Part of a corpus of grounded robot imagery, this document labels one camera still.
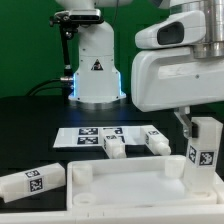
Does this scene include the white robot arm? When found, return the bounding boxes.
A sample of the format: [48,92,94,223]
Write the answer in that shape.
[54,0,224,138]

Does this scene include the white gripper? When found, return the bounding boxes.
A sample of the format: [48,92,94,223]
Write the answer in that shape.
[131,47,224,138]

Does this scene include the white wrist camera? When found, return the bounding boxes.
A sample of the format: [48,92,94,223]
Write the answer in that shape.
[135,10,206,49]

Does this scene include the white paper with markers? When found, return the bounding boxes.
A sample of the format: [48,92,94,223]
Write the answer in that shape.
[52,125,158,149]

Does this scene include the white desk top panel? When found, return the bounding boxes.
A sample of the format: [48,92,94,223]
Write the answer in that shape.
[67,156,224,211]

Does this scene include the black camera stand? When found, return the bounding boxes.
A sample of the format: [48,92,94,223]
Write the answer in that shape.
[49,9,103,76]

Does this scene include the white front obstacle bar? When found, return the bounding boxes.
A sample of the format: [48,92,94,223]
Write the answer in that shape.
[0,204,224,224]

